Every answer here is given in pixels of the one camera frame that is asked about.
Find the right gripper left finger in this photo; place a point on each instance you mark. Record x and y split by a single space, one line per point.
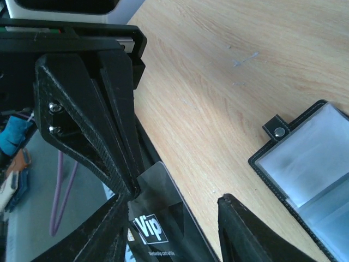
102 237

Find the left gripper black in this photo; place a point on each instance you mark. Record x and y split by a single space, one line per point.
84 104

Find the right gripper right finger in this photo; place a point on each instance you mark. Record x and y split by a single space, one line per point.
244 237

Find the black card holder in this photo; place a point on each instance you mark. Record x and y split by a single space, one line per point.
305 165

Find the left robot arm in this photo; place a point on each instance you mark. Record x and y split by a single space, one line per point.
108 12

